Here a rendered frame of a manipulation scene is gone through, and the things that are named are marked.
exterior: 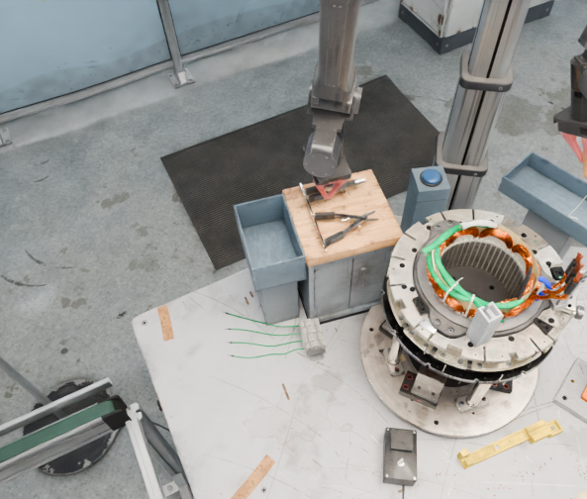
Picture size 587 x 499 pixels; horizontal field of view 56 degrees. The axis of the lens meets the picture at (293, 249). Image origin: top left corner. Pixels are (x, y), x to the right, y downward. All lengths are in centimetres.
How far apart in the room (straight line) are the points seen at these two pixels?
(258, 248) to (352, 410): 40
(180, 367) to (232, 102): 200
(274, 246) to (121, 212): 156
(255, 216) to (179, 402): 44
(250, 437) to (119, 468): 95
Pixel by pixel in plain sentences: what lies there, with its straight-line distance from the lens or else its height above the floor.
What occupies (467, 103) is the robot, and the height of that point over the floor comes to 111.
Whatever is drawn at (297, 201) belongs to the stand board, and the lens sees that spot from 116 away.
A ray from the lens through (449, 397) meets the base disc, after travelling 126.
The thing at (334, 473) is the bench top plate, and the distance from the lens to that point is 120.
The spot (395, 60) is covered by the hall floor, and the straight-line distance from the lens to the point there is 333.
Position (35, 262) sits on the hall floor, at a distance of 265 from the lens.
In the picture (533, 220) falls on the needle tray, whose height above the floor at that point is 99.
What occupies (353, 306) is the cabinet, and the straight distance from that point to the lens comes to 131.
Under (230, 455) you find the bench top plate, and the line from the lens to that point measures 122.
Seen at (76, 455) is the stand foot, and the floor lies 2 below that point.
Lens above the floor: 195
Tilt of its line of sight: 55 degrees down
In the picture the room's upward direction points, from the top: 4 degrees counter-clockwise
